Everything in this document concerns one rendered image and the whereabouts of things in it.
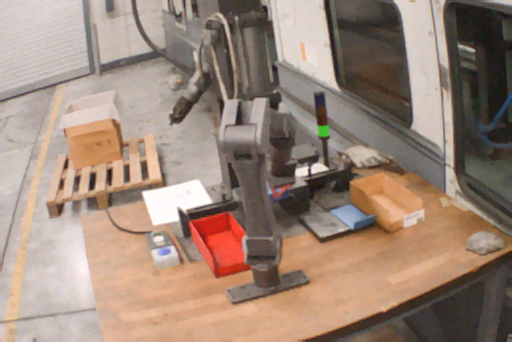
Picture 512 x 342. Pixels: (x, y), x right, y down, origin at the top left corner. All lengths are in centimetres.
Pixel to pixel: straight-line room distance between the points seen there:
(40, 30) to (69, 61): 95
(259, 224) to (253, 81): 47
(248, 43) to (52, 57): 934
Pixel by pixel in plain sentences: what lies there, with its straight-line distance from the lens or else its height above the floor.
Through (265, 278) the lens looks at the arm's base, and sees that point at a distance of 144.
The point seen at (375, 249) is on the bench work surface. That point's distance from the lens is 160.
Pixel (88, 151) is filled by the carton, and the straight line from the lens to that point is 507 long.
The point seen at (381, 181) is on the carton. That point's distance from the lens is 190.
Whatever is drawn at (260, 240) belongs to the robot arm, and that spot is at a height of 104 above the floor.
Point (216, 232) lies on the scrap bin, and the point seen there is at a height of 91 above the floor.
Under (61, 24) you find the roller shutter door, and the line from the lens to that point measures 1082.
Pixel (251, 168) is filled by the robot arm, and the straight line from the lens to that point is 131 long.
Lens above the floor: 169
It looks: 21 degrees down
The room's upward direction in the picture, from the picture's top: 8 degrees counter-clockwise
